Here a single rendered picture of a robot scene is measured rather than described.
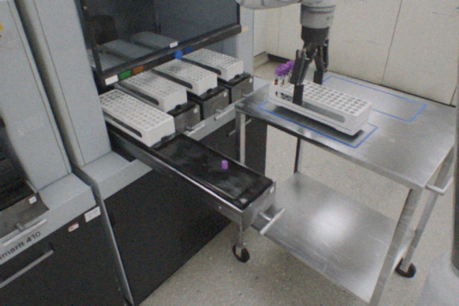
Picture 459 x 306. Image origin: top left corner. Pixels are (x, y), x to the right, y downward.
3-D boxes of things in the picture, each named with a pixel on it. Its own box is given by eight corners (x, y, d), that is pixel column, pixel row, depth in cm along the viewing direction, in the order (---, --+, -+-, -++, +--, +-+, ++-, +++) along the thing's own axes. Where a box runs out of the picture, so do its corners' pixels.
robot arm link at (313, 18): (342, 3, 93) (339, 25, 97) (312, -2, 99) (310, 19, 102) (324, 10, 88) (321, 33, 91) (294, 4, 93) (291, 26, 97)
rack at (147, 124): (93, 116, 117) (89, 99, 113) (119, 104, 123) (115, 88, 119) (150, 150, 100) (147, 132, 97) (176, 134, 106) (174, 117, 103)
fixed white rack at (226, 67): (175, 65, 151) (173, 50, 148) (192, 57, 157) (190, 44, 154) (227, 84, 134) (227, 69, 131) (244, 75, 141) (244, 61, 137)
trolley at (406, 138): (231, 256, 164) (227, 102, 119) (287, 203, 192) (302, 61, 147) (369, 364, 126) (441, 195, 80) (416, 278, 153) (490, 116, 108)
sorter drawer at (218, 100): (98, 71, 164) (93, 52, 159) (123, 62, 172) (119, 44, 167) (212, 125, 123) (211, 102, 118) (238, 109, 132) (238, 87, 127)
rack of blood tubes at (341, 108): (267, 100, 115) (268, 83, 111) (285, 90, 120) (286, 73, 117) (352, 135, 97) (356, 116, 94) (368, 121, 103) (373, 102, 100)
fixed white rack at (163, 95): (114, 90, 132) (110, 74, 129) (136, 80, 138) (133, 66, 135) (166, 116, 116) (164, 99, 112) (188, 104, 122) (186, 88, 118)
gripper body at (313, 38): (319, 31, 92) (315, 65, 97) (335, 24, 97) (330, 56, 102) (295, 26, 96) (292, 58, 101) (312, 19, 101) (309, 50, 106)
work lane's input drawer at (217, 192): (87, 132, 121) (80, 108, 116) (121, 115, 130) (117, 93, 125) (256, 244, 80) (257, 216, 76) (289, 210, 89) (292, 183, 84)
